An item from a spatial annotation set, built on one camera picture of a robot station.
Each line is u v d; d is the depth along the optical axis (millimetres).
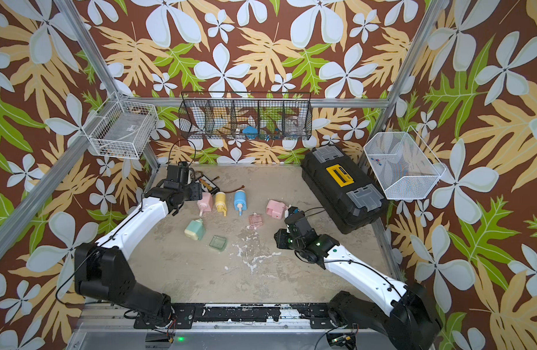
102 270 431
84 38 736
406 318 386
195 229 883
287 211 757
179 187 666
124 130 852
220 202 961
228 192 1073
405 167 832
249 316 750
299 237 605
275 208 980
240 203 968
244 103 921
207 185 1124
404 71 822
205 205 963
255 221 991
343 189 873
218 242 914
